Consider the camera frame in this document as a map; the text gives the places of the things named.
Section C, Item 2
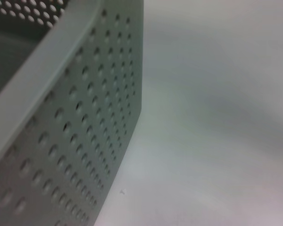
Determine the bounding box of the grey perforated plastic storage basket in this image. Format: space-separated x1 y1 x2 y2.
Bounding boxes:
0 0 144 226

